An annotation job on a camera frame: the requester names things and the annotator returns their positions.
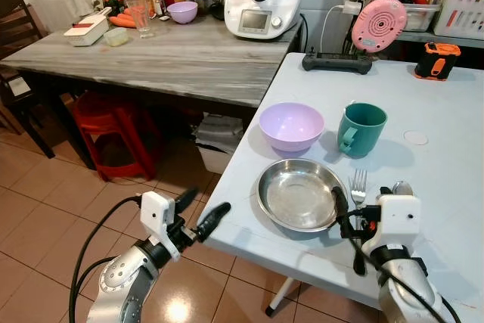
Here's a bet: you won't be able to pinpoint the steel fork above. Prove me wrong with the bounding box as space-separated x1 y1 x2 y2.
349 169 369 207

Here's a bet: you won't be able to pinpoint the stainless steel plate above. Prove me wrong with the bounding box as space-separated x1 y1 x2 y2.
256 158 349 234

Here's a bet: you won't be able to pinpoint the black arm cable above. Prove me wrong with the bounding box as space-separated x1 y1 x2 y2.
67 194 145 323
333 213 464 323

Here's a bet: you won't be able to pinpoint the white grater box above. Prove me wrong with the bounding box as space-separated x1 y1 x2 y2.
64 6 113 48

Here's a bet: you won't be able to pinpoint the orange carrots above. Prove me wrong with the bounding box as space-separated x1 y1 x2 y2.
109 12 138 30

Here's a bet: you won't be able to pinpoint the steel spoon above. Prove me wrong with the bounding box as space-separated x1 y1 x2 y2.
391 180 415 197

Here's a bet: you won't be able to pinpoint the pink round device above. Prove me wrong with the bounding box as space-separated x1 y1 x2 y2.
350 0 408 54

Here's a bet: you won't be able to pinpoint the small clear plastic container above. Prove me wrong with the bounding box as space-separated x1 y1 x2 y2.
103 26 130 47

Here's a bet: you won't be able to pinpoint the red plastic stool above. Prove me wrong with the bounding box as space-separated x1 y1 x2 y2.
71 91 165 182

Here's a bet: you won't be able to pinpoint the green plastic mug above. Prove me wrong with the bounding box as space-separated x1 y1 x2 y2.
337 101 389 160

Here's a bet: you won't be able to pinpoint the large lilac plastic bowl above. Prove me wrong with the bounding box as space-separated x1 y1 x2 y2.
258 101 326 153

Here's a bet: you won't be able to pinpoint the orange and black tool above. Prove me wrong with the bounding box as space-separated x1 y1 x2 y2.
413 41 463 82

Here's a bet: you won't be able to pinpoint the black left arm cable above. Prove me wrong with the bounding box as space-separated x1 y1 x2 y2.
67 194 145 323

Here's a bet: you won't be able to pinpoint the grey wooden table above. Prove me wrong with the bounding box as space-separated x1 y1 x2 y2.
0 11 303 171

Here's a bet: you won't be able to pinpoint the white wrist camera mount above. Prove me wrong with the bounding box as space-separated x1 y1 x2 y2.
375 194 422 254
140 191 179 242

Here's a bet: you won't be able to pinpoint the round white table cap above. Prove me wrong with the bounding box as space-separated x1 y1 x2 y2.
402 129 430 147

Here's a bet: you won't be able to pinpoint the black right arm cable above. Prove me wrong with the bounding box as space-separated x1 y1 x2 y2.
333 213 464 323

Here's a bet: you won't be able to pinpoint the dark wooden chair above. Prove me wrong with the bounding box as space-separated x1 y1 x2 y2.
0 0 58 160

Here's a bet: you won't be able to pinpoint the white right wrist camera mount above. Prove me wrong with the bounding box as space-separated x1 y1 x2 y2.
375 194 422 254

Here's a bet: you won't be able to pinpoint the white table leg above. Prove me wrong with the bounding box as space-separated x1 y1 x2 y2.
264 277 300 318

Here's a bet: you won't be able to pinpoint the white charger with cable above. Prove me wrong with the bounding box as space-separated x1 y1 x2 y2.
318 1 365 54

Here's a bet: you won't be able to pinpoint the clear plastic storage tub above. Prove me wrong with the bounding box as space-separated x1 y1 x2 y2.
392 1 444 33

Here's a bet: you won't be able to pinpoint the small lilac bowl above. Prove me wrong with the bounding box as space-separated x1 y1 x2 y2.
166 0 200 25

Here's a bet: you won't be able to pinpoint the clear drinking glass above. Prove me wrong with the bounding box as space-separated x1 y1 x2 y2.
128 1 154 39

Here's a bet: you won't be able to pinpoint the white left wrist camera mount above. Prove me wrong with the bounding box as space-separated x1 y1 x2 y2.
140 191 179 242

